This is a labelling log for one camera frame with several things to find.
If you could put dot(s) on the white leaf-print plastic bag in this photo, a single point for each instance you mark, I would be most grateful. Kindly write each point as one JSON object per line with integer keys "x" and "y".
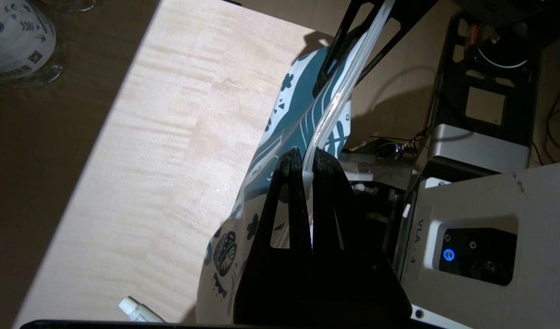
{"x": 298, "y": 105}

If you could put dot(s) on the beige wooden shelf cabinet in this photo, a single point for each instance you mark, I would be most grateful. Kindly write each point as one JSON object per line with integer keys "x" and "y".
{"x": 147, "y": 160}

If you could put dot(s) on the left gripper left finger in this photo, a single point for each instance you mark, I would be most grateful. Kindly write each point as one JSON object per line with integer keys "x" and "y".
{"x": 271, "y": 283}

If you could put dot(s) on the robot base chassis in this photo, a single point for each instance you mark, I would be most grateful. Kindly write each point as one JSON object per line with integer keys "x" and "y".
{"x": 490, "y": 205}

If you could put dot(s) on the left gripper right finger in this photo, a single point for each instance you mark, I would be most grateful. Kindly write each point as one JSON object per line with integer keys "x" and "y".
{"x": 353, "y": 283}

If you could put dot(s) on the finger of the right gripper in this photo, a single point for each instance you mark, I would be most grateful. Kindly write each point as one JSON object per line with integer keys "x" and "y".
{"x": 341, "y": 45}
{"x": 398, "y": 27}

